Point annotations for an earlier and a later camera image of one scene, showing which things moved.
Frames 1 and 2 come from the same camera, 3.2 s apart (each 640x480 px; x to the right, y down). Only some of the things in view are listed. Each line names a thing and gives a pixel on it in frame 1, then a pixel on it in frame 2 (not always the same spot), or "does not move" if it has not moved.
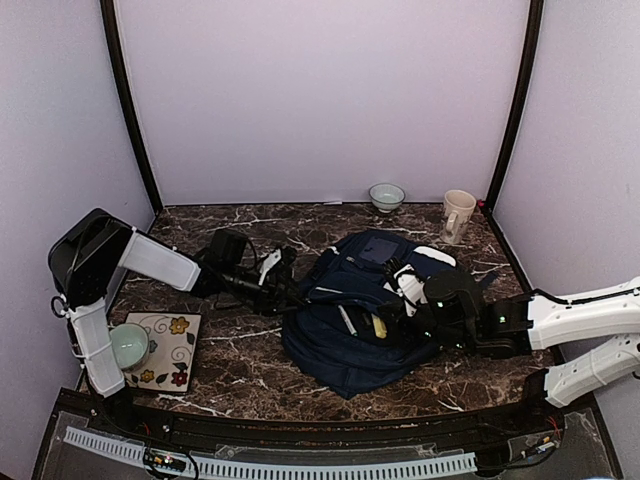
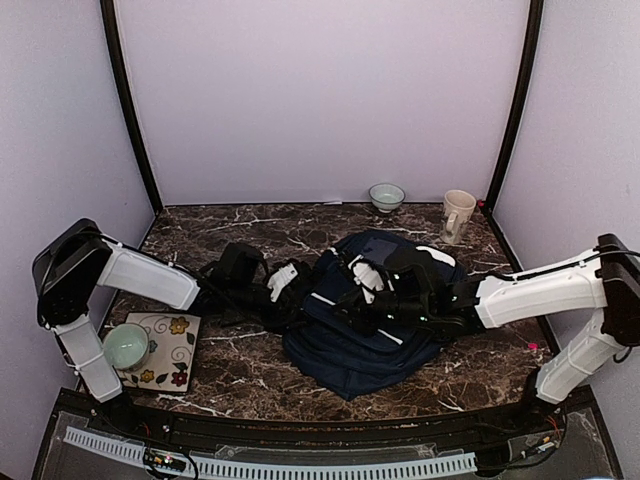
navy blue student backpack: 377,305 does not move
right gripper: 400,298 to 361,304
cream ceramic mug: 458,208 does not move
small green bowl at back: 386,197 does not move
